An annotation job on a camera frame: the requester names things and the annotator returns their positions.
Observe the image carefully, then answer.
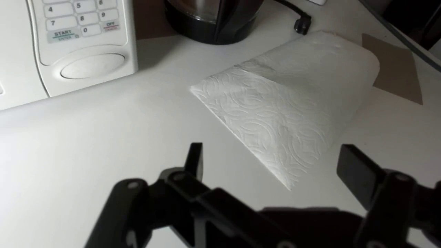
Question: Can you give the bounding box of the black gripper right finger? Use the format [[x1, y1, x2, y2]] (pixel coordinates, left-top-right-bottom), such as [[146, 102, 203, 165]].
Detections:
[[337, 144, 386, 209]]

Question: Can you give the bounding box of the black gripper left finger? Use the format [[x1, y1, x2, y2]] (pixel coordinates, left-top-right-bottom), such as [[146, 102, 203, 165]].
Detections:
[[185, 142, 204, 179]]

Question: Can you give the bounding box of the white microwave oven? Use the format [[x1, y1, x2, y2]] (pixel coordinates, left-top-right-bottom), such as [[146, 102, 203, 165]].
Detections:
[[0, 0, 138, 110]]

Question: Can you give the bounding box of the white paper towel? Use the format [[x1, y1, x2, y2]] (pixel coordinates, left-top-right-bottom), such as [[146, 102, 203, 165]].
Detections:
[[190, 31, 379, 190]]

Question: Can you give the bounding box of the brown cardboard square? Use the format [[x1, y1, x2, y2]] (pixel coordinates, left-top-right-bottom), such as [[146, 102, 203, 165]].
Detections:
[[363, 34, 423, 104]]

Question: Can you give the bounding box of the black electric kettle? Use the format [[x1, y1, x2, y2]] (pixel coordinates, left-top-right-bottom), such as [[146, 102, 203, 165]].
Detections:
[[164, 0, 264, 45]]

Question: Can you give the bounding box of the black power plug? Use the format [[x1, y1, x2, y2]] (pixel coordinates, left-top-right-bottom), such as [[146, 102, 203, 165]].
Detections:
[[276, 0, 312, 34]]

